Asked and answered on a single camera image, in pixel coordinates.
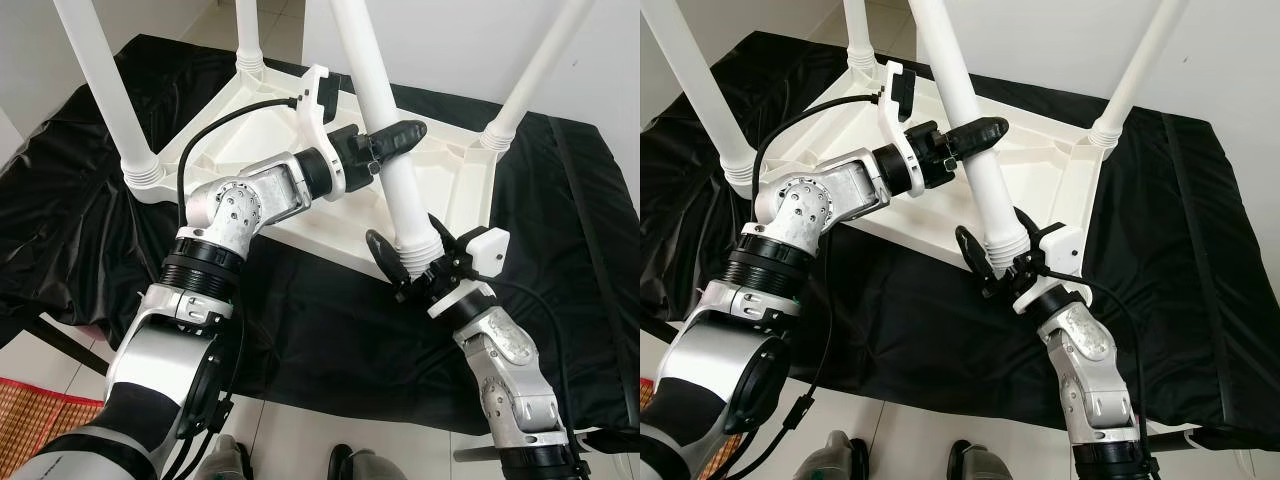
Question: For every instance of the red woven mat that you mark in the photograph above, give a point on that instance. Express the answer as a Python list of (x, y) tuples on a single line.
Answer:
[(40, 420), (650, 393)]

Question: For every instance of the grey left robot foot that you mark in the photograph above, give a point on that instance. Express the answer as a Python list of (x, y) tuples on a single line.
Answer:
[(832, 458), (223, 460)]

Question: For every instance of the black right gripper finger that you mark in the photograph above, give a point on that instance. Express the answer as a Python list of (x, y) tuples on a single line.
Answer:
[(385, 255), (972, 250), (1028, 232), (445, 238)]

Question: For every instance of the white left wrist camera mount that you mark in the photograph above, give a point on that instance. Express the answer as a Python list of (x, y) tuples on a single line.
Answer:
[(305, 115), (890, 110)]

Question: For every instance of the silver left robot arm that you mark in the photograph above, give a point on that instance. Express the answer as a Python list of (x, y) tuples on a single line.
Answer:
[(820, 200), (240, 205)]

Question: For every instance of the white plastic children table top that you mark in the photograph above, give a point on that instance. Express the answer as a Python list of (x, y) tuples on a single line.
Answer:
[(830, 120), (250, 135)]

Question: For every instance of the grey robot foot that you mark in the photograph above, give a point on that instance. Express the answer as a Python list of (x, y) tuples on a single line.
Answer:
[(832, 458), (368, 464), (978, 462), (223, 460)]

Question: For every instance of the grey right robot foot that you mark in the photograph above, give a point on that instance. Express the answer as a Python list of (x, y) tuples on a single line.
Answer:
[(368, 464), (978, 462)]

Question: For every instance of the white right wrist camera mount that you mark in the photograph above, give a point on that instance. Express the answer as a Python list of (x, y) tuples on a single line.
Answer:
[(1065, 245), (485, 245)]

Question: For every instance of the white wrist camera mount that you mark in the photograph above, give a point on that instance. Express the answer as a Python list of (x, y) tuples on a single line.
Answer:
[(485, 245), (305, 115), (1065, 245), (890, 110)]

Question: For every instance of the white plastic table leg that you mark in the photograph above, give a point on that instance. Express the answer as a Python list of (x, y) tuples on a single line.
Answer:
[(545, 60), (858, 30), (700, 80), (100, 80), (250, 30), (1145, 60), (365, 60), (945, 60)]

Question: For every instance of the black metal table bar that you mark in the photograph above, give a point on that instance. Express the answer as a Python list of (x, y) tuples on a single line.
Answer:
[(475, 451), (658, 332), (70, 348)]

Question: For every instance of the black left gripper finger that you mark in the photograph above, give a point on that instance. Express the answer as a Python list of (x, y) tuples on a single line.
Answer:
[(980, 132), (400, 133)]

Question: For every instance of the black table cloth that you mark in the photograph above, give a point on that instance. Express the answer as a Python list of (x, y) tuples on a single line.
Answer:
[(60, 230), (1200, 250)]

